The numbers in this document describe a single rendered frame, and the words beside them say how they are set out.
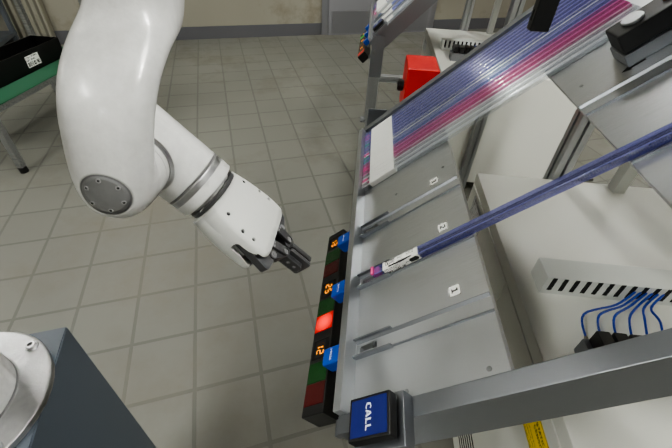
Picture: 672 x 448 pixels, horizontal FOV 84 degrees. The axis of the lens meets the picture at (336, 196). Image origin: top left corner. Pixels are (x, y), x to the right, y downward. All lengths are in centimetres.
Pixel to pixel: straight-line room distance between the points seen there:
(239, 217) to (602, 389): 40
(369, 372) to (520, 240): 52
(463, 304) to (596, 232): 61
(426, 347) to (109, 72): 42
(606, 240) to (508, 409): 66
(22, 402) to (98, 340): 94
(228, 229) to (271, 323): 95
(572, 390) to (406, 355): 17
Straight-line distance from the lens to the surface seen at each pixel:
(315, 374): 58
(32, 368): 63
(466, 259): 49
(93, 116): 38
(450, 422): 44
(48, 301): 174
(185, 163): 46
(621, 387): 40
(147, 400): 137
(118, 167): 39
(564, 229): 99
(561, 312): 81
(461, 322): 45
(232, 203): 49
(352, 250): 61
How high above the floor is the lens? 118
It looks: 39 degrees down
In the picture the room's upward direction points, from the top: 3 degrees clockwise
